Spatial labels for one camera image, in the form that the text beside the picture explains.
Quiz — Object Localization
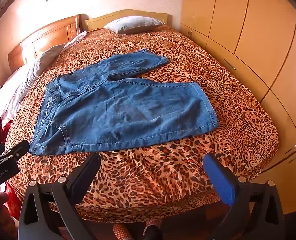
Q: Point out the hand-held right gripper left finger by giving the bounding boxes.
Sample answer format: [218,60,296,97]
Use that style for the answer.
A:
[18,152,101,240]

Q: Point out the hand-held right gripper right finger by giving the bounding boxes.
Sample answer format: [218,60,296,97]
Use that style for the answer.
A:
[202,153,285,240]

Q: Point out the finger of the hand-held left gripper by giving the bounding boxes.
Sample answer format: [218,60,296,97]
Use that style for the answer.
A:
[3,140,30,158]

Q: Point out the blue denim pants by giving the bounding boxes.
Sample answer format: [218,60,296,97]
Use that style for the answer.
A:
[29,48,219,155]

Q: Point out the red cloth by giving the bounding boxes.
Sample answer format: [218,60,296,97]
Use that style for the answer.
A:
[0,119,14,151]

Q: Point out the white bed sheet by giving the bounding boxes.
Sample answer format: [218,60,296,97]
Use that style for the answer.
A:
[0,31,87,123]

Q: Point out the leopard print bed sheet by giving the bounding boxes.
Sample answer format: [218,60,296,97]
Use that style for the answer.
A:
[4,24,279,224]

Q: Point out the red patterned slipper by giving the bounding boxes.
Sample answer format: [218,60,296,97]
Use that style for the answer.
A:
[111,223,131,240]

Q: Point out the black slipper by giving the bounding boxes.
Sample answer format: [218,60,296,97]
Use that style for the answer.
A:
[142,225,163,240]

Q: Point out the grey quilt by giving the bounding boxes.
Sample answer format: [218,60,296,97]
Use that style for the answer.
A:
[13,44,66,98]

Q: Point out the reddish wooden headboard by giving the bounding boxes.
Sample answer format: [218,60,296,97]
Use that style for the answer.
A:
[8,14,82,73]

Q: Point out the light wooden wardrobe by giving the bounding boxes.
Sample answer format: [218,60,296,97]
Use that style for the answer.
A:
[179,0,296,220]

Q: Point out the grey pillow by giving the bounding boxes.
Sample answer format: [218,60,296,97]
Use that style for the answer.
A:
[104,16,165,35]

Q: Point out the light wooden headboard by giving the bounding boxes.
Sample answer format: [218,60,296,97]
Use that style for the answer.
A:
[84,9,169,32]

